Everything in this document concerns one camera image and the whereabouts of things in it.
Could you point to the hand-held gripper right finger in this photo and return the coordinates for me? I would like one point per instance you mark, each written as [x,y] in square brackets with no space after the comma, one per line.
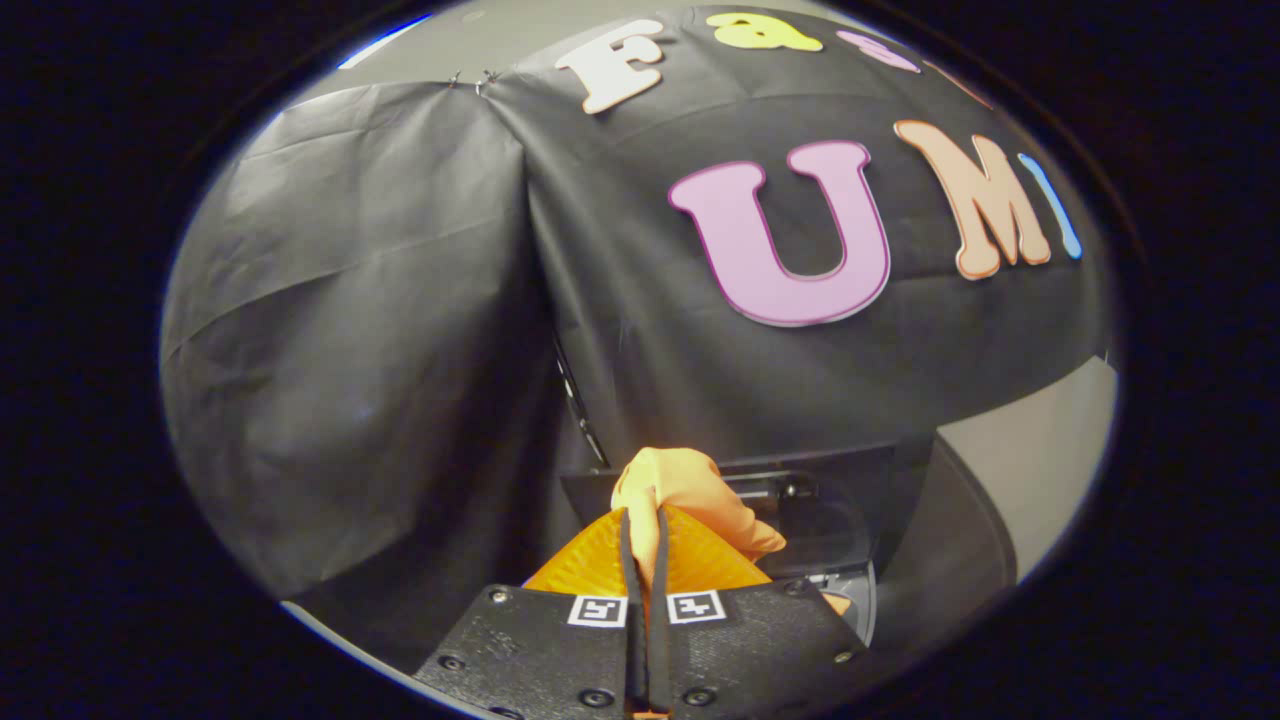
[750,650]

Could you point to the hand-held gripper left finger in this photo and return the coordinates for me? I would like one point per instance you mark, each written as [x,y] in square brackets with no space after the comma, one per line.
[560,660]

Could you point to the orange cloth garment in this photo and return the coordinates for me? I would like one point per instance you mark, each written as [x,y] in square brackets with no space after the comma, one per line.
[680,485]

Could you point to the metal backdrop stand pole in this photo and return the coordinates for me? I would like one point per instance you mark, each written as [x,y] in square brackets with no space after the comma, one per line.
[580,405]

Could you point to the white cabinet with dark top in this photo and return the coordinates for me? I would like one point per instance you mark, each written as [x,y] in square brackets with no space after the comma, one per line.
[1050,470]

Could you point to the black backdrop cloth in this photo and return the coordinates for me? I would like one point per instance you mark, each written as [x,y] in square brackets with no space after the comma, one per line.
[380,300]

